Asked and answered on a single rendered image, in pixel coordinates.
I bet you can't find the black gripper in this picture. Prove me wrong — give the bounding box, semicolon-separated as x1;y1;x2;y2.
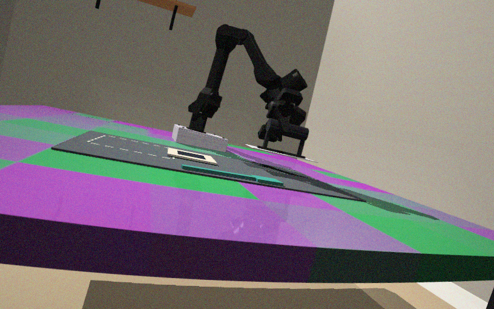
258;88;303;142

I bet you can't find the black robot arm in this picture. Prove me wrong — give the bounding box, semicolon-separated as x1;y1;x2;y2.
187;24;308;134

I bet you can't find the peach tile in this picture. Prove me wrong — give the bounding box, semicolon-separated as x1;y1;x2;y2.
167;148;217;165

